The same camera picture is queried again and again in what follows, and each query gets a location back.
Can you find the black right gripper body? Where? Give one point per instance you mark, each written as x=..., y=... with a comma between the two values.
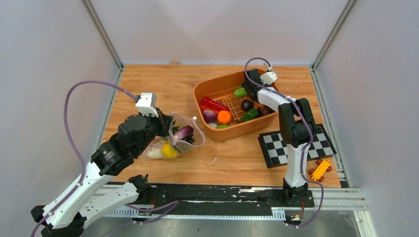
x=245, y=86

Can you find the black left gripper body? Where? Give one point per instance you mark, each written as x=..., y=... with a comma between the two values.
x=156, y=126

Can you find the green toy cucumber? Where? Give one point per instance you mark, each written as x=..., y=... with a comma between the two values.
x=240, y=92

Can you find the white toy radish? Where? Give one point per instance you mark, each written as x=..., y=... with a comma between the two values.
x=154, y=153

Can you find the orange plastic basin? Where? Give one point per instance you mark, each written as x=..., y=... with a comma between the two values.
x=221, y=90

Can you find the yellow toy lemon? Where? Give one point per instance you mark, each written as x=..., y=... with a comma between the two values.
x=168, y=151

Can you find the clear zip top bag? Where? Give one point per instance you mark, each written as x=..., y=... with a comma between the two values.
x=180, y=145

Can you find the black toy grape bunch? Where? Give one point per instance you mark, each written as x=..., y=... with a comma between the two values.
x=189, y=139

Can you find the toy pineapple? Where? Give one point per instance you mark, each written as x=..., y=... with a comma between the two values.
x=175, y=128

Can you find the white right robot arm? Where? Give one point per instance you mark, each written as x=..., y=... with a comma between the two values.
x=296, y=127

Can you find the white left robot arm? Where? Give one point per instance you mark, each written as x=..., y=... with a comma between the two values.
x=73, y=211

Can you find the dark round toy plum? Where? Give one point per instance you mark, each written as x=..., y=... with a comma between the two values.
x=246, y=105

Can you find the green toy pepper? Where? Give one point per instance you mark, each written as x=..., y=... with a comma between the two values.
x=250, y=115

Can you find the toy orange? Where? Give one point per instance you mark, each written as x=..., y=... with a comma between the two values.
x=224, y=117

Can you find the green toy leaf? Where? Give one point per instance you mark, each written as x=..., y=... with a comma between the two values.
x=223, y=126

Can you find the red toy chili pepper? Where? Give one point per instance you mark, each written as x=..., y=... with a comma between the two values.
x=206, y=101

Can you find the pink toy onion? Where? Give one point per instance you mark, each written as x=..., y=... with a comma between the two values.
x=209, y=116

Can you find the black white checkerboard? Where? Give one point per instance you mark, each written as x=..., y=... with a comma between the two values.
x=275, y=153

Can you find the yellow toy brick car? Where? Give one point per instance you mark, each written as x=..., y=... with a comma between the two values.
x=323, y=166

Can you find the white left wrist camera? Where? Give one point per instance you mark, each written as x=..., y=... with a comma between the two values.
x=145, y=104

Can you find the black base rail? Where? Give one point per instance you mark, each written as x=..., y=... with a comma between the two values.
x=216, y=200

